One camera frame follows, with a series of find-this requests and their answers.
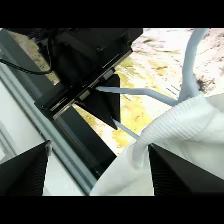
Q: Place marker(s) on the silver frame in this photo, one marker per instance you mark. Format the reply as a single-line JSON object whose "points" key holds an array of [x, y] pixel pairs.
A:
{"points": [[30, 123]]}

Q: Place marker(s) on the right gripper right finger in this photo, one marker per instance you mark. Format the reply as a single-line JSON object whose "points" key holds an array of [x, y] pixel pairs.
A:
{"points": [[183, 176]]}

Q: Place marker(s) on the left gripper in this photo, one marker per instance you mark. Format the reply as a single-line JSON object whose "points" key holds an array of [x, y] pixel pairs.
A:
{"points": [[86, 53]]}

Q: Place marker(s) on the white garment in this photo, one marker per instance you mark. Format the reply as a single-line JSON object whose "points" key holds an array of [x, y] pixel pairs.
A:
{"points": [[186, 133]]}

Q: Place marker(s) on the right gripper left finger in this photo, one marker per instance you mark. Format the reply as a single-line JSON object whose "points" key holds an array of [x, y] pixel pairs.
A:
{"points": [[23, 170]]}

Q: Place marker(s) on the white clothes hanger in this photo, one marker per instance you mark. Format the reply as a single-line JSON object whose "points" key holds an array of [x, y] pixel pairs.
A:
{"points": [[190, 66]]}

